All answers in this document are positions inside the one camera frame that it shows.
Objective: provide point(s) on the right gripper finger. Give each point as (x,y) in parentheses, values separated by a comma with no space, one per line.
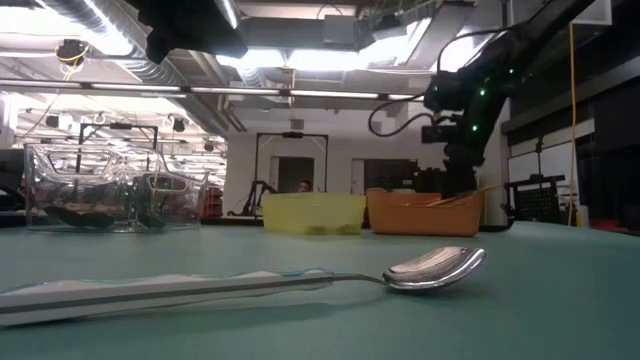
(462,182)

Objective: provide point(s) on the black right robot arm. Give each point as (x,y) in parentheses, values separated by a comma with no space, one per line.
(525,40)

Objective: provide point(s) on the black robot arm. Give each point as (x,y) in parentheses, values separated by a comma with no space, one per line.
(250,200)

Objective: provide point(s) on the black equipment case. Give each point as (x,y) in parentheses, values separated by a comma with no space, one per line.
(430,181)

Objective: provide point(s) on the orange plastic bin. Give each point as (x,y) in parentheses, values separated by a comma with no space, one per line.
(415,220)

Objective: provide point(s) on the long ceiling light strip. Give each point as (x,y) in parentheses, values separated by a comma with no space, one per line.
(240,91)

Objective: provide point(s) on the grey ceiling box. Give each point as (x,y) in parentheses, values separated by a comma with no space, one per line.
(339,30)

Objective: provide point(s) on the yellow plastic bin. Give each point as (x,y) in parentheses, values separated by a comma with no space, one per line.
(315,215)

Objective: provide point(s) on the green table mat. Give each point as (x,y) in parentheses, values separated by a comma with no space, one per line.
(525,320)

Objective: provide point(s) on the person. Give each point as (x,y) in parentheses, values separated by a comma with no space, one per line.
(304,186)

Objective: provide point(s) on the red tool cabinet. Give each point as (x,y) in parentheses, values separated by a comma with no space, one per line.
(214,202)

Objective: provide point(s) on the white ceiling unit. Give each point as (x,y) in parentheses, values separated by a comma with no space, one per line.
(597,12)

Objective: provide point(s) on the clear plastic bin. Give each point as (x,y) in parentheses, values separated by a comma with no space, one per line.
(50,190)

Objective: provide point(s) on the dark monitor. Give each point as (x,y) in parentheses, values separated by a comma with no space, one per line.
(11,170)

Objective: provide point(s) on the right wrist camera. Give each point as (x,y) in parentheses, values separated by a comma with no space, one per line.
(436,135)

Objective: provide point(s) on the corrugated silver duct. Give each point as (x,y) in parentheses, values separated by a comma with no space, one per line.
(105,25)

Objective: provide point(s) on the ceiling camera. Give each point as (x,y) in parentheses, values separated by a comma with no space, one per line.
(178,125)

